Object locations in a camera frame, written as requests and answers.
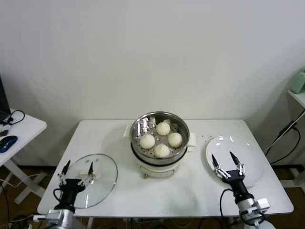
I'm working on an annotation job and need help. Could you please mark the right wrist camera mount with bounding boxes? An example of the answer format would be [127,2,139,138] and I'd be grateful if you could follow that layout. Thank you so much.
[256,198,271,212]

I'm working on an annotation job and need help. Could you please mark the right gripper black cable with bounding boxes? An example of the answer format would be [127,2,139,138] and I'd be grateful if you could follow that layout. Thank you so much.
[219,188,236,219]

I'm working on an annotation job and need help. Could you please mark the white side desk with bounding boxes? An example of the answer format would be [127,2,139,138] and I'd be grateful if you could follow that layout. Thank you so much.
[0,114,48,205]

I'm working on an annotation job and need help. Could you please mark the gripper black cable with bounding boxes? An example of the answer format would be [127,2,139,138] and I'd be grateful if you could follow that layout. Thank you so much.
[53,187,64,204]
[219,188,236,219]

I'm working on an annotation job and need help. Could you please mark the white floor cable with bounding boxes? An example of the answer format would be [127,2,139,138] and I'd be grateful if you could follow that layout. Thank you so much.
[0,173,40,190]

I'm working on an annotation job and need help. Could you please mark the black laptop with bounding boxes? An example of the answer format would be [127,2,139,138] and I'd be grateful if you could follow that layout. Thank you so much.
[0,73,11,120]

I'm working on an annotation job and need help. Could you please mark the stainless steel steamer basket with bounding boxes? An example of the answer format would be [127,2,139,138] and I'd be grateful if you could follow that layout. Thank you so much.
[123,111,198,160]

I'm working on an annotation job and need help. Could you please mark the white steamed baozi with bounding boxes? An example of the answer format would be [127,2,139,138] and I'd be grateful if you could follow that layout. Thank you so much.
[140,134,156,149]
[156,121,171,136]
[168,132,183,148]
[153,144,171,158]

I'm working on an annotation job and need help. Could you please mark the white oval plate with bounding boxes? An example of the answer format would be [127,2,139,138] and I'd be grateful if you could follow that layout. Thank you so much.
[205,135,264,187]

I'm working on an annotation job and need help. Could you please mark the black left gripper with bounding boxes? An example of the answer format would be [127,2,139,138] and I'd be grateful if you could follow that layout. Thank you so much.
[57,160,94,211]

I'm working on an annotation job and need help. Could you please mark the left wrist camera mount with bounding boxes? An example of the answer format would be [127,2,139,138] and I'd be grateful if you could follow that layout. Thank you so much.
[33,209,64,223]

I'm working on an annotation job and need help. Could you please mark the glass pot lid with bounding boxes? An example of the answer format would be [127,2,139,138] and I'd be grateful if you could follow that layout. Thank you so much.
[60,154,119,209]

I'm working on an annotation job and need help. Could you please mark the black floor cable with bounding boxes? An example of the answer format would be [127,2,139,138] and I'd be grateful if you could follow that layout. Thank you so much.
[0,183,11,229]

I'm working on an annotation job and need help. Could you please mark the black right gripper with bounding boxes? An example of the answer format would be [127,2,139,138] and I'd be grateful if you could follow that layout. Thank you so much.
[211,151,254,204]

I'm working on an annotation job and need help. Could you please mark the white electric cooking pot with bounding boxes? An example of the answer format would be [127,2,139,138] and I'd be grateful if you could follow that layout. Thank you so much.
[130,142,197,179]

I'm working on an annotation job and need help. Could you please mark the black looped desk cable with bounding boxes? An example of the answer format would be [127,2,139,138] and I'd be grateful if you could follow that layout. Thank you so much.
[1,109,26,126]

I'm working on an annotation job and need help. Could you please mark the blue computer mouse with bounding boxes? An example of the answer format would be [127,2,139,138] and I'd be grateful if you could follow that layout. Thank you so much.
[0,135,19,154]

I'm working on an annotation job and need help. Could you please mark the pale green box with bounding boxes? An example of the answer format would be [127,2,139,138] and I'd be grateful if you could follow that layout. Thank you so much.
[291,69,305,94]

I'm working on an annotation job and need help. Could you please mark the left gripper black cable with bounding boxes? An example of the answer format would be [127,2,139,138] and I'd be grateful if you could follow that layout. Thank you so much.
[53,187,64,204]

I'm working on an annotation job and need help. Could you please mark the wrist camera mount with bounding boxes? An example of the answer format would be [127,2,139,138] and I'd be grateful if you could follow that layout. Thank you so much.
[256,198,271,212]
[33,209,64,223]

